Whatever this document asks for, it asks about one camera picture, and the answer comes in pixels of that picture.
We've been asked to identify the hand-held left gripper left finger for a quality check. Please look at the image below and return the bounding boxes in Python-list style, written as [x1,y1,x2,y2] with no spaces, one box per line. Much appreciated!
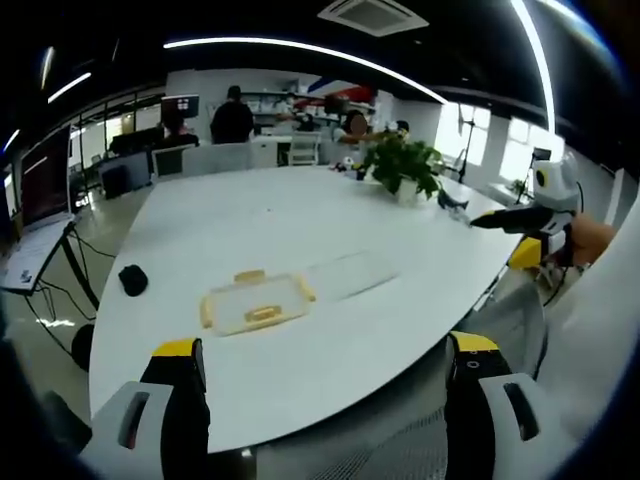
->
[78,337,212,480]

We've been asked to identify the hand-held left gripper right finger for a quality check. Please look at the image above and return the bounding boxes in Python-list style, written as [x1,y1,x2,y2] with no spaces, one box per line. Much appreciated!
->
[443,329,572,480]

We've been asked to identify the clear container lid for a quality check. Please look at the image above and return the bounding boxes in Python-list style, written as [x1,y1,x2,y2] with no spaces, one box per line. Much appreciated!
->
[199,269,318,338]

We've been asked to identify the clear plastic food container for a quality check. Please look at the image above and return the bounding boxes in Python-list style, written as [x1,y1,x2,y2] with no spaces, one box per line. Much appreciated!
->
[306,249,402,302]

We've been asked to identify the person's right hand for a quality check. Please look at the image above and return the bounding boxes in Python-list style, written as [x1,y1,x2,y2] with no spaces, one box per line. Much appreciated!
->
[567,213,618,267]

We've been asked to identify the dark small object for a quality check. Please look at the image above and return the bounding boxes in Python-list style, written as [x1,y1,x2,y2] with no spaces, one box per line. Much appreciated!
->
[436,188,470,212]

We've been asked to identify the black computer mouse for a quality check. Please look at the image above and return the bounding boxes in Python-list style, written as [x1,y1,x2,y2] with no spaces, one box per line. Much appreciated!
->
[117,264,150,298]

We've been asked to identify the green potted plant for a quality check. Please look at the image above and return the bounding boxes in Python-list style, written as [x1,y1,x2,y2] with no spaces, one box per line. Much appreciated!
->
[361,133,447,205]

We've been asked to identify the long ceiling light strip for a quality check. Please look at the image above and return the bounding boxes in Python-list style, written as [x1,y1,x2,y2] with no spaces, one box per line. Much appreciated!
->
[162,38,450,106]
[509,0,558,134]

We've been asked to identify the small toy figures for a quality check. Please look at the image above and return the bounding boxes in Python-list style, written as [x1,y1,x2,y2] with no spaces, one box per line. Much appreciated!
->
[329,156,367,177]

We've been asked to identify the side desk with laptop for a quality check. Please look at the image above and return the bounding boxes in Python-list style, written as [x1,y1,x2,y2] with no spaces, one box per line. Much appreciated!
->
[0,124,101,311]

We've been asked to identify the white office chair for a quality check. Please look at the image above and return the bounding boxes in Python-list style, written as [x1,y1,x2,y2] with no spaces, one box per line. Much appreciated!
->
[288,131,322,167]

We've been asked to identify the ceiling air conditioner vent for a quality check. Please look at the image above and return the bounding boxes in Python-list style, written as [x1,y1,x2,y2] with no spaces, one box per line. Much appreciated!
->
[316,0,431,37]

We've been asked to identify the computer monitor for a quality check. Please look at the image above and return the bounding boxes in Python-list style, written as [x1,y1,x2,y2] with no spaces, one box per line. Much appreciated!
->
[160,94,201,124]

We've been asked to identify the short ceiling light strip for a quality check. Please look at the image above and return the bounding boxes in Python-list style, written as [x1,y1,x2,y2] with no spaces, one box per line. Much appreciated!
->
[46,71,94,105]

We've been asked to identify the black cable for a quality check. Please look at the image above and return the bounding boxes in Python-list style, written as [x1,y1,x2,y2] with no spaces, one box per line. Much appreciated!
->
[29,232,117,351]

